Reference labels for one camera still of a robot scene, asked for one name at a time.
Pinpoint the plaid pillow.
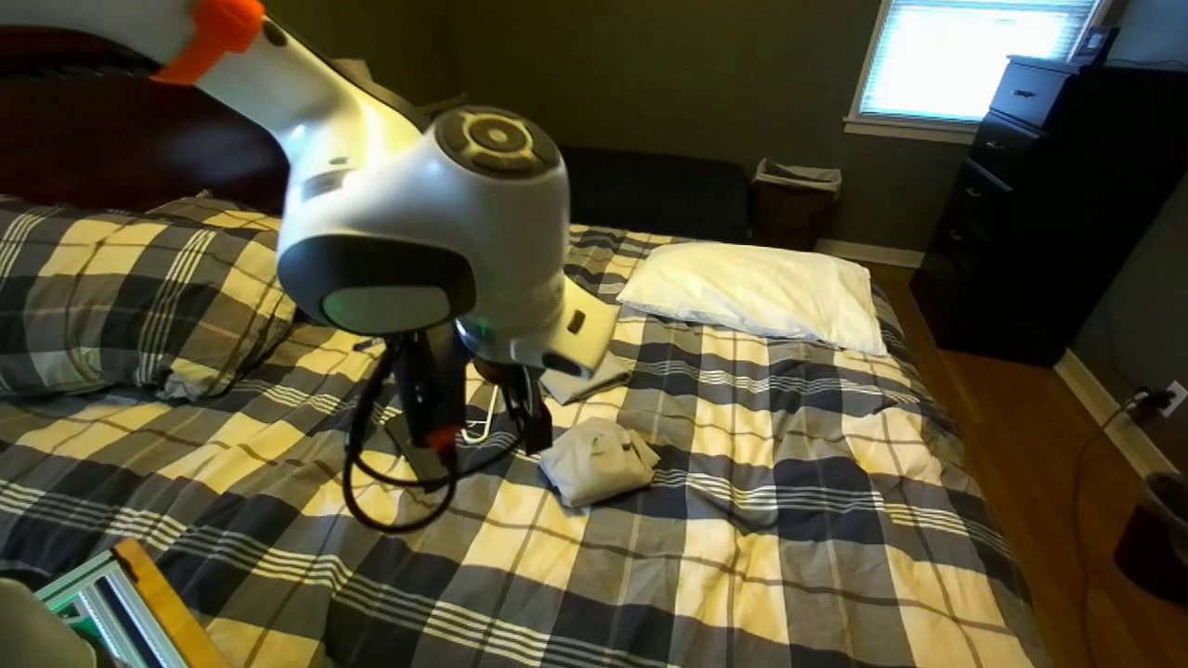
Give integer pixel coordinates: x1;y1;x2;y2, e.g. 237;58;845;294
0;193;302;406

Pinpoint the plaid bed comforter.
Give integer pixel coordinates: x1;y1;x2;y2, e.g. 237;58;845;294
0;220;1052;668

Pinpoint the dark wooden headboard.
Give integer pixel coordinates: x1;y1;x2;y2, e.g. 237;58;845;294
0;27;298;221

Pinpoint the grey rounded object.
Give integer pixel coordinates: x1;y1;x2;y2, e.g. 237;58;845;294
0;576;100;668

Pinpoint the white wire hook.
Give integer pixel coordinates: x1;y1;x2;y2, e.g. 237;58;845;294
455;382;517;448

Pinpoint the thin black power cord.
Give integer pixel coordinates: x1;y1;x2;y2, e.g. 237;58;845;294
1064;384;1172;565

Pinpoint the dark box with papers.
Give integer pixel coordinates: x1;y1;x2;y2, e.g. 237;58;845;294
746;157;845;253

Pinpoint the dark bag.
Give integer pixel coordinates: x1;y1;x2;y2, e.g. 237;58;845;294
1110;472;1188;612

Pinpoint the wooden bar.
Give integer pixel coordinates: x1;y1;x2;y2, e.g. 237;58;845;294
111;539;234;668

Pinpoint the aluminium frame rail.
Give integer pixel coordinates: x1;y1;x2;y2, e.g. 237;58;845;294
34;553;190;668

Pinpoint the small frame on dresser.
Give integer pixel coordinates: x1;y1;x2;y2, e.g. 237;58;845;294
1074;23;1116;69

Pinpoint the orange cable clip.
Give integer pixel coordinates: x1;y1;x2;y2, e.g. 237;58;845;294
153;0;269;90

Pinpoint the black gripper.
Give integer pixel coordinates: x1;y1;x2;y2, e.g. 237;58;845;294
394;330;557;482

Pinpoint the black dresser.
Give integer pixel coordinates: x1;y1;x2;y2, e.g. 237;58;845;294
909;50;1188;371

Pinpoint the bright window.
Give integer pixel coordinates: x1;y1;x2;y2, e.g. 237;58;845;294
842;0;1105;147

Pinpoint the white pillow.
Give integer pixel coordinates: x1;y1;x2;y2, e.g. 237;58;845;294
616;239;894;362

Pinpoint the light grey cloth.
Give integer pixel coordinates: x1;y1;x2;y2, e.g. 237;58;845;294
531;415;663;517

